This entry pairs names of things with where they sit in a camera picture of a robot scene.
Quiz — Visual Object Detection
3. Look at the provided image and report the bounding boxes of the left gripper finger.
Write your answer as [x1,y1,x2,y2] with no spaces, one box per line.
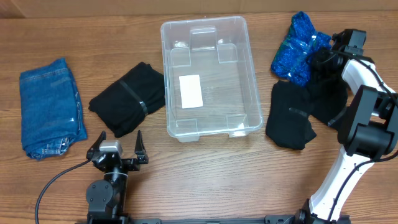
[134,130,147,159]
[86,131,106,159]

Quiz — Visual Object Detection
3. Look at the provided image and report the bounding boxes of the blue sparkly garment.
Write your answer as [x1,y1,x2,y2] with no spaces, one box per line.
[271,11,331,86]

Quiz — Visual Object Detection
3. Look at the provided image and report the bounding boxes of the black garment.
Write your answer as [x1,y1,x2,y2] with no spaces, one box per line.
[88,62,165,138]
[266,80,317,150]
[307,78,348,130]

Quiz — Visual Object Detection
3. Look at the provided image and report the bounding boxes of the blue denim jeans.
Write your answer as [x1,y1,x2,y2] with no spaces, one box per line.
[19,58,88,161]

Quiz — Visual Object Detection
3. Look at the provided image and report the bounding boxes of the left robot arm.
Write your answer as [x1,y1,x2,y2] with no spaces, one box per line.
[86,131,149,223]

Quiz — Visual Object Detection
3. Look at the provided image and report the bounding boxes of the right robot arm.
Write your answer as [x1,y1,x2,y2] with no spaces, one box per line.
[287,50,397,223]

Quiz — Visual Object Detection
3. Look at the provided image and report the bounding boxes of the white label in bin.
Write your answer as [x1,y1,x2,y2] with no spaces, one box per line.
[179,75,203,109]

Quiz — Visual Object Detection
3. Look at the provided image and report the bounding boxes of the clear plastic storage bin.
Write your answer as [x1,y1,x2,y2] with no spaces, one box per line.
[160,16,264,142]

